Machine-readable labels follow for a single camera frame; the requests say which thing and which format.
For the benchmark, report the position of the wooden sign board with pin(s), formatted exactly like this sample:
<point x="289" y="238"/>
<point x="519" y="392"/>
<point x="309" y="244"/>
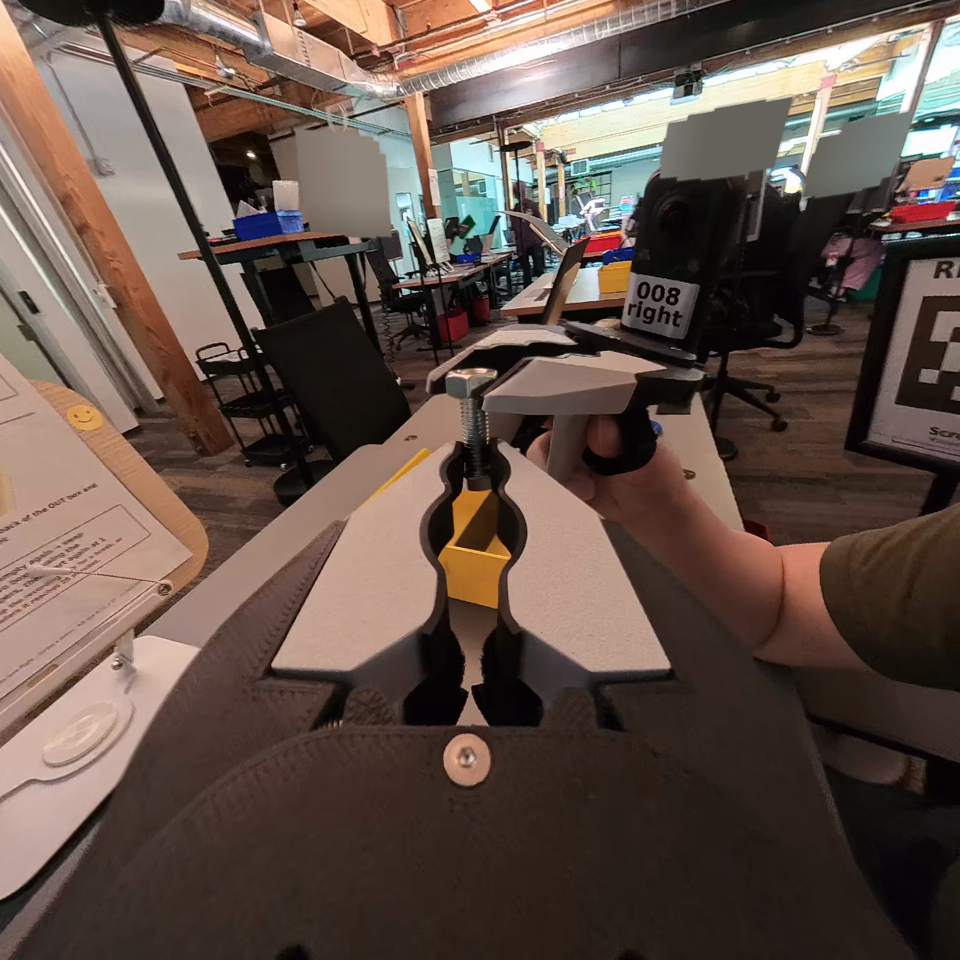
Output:
<point x="172" y="525"/>

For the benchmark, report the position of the black framed marker sign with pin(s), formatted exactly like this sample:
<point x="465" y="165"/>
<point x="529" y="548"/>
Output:
<point x="922" y="360"/>

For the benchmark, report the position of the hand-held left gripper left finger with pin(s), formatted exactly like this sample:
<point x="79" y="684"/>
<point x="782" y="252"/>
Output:
<point x="360" y="600"/>

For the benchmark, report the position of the tall black pole stand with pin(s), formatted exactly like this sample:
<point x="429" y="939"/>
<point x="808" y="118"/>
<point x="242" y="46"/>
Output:
<point x="172" y="187"/>

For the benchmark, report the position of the brown wooden board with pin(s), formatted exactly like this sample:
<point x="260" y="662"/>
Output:
<point x="564" y="281"/>

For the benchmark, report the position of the yellow storage bin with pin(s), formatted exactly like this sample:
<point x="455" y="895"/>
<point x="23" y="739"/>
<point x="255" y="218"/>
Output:
<point x="615" y="277"/>

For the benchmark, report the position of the person's right hand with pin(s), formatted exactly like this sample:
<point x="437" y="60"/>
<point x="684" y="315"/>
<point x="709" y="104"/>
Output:
<point x="637" y="495"/>

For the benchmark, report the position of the person's right forearm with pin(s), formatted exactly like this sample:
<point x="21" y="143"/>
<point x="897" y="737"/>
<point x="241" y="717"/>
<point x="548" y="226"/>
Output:
<point x="750" y="585"/>

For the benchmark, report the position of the red plastic tray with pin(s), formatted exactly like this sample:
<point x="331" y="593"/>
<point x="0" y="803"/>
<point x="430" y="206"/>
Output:
<point x="922" y="212"/>

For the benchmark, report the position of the red plastic bin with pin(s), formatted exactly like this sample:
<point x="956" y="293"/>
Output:
<point x="454" y="326"/>
<point x="481" y="309"/>

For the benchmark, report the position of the row of office desks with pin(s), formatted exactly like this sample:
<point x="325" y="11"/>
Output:
<point x="450" y="274"/>

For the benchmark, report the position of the wooden standing desk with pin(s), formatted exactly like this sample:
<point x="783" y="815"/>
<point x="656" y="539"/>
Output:
<point x="277" y="244"/>

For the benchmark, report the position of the steel hex nut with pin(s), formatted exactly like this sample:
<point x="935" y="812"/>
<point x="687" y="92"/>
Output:
<point x="469" y="384"/>

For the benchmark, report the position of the yellow smiley sticker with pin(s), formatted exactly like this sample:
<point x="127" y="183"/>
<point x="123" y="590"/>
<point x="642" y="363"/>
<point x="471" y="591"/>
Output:
<point x="85" y="418"/>

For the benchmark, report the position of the stack of white cups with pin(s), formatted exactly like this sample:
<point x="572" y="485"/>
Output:
<point x="286" y="196"/>

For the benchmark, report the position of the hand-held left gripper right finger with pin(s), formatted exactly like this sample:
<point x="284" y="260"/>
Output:
<point x="585" y="600"/>

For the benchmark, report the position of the printed instruction sheet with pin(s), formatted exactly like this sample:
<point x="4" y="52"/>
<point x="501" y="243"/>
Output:
<point x="67" y="540"/>

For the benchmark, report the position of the blue plastic bin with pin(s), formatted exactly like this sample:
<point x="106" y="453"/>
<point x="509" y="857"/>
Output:
<point x="268" y="225"/>

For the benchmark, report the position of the yellow divided plastic bin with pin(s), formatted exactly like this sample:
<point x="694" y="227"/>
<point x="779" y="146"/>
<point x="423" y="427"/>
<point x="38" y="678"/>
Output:
<point x="472" y="570"/>

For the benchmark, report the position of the wooden support post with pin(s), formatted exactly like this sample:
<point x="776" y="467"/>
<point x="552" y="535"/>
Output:
<point x="97" y="247"/>

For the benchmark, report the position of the silver ventilation duct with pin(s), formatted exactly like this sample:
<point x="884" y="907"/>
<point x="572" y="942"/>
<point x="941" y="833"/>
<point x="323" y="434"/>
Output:
<point x="315" y="64"/>

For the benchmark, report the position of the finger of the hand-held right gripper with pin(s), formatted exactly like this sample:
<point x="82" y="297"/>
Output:
<point x="510" y="341"/>
<point x="577" y="386"/>

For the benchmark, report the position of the grey work table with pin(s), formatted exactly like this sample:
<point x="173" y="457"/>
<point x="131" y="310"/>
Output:
<point x="585" y="296"/>

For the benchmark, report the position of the steel hex bolt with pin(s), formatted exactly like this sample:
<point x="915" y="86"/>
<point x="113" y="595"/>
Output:
<point x="475" y="442"/>

